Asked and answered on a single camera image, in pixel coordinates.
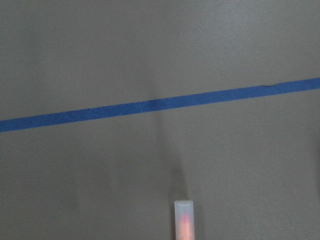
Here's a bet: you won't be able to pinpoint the orange highlighter pen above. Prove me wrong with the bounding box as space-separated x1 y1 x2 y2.
174 200 195 240

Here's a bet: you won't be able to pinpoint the brown paper table cover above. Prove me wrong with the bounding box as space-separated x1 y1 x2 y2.
0 0 320 240

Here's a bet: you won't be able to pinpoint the blue tape grid lines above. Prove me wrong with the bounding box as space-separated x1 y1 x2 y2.
0 77 320 133

